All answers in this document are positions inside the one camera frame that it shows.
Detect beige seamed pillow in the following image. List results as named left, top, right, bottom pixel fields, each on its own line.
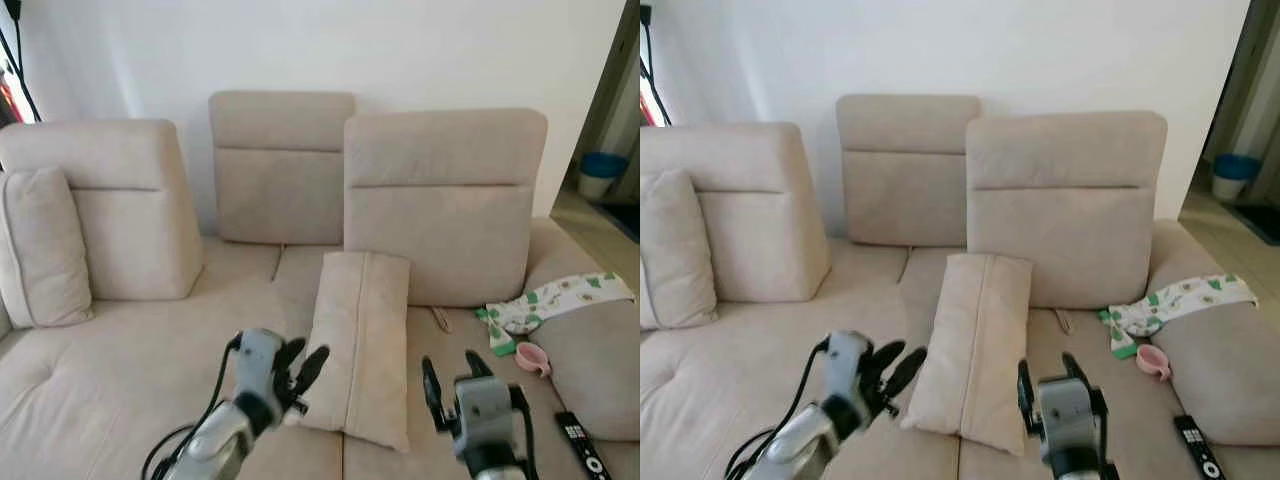
left=902, top=253, right=1033, bottom=457
left=297, top=251, right=412, bottom=453

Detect beige fabric sofa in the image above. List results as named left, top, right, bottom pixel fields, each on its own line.
left=640, top=95, right=1280, bottom=480
left=0, top=92, right=641, bottom=480

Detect dark floor mat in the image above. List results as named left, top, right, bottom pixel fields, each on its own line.
left=1228, top=203, right=1280, bottom=247
left=600, top=201, right=641, bottom=242

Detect plump beige throw pillow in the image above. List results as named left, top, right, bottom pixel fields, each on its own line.
left=0, top=167, right=94, bottom=329
left=640, top=168, right=719, bottom=331

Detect pink cup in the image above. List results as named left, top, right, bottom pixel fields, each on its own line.
left=1136, top=344, right=1172, bottom=382
left=515, top=341, right=552, bottom=380

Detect white green patterned cloth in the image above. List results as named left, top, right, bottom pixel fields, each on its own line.
left=1097, top=274, right=1259, bottom=360
left=476, top=272, right=636, bottom=357

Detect large square beige backrest cushion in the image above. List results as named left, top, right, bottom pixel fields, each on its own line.
left=343, top=109, right=549, bottom=309
left=965, top=111, right=1168, bottom=311

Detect black remote control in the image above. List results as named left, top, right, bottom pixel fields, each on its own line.
left=1173, top=415, right=1227, bottom=480
left=555, top=411, right=611, bottom=480

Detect small beige backrest cushion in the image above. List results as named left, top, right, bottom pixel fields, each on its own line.
left=208, top=92, right=357, bottom=247
left=836, top=95, right=983, bottom=249

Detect wide slanted beige backrest cushion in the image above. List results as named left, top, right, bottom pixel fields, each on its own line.
left=0, top=120, right=206, bottom=302
left=640, top=123, right=832, bottom=304

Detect white bin with blue lid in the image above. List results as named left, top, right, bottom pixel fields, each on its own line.
left=578, top=152, right=630, bottom=201
left=1211, top=153, right=1263, bottom=203

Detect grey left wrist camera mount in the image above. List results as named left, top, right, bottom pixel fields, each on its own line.
left=822, top=331, right=874, bottom=407
left=234, top=329, right=287, bottom=403

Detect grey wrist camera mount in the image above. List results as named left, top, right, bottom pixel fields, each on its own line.
left=234, top=329, right=287, bottom=403
left=1035, top=378, right=1102, bottom=458
left=454, top=375, right=517, bottom=453
left=822, top=331, right=874, bottom=407

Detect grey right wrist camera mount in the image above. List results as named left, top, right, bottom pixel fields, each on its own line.
left=454, top=375, right=517, bottom=453
left=1035, top=378, right=1102, bottom=458

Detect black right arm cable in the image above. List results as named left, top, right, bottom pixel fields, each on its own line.
left=1092, top=387, right=1121, bottom=480
left=508, top=384, right=541, bottom=480

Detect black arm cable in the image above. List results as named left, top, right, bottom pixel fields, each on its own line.
left=142, top=334, right=245, bottom=480
left=508, top=384, right=541, bottom=480
left=724, top=337, right=833, bottom=480
left=1092, top=387, right=1121, bottom=480

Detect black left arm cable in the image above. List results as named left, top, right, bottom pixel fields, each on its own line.
left=142, top=334, right=245, bottom=480
left=724, top=337, right=833, bottom=480

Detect black hanging cables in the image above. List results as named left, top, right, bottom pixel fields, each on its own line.
left=640, top=5, right=673, bottom=127
left=0, top=0, right=43, bottom=124

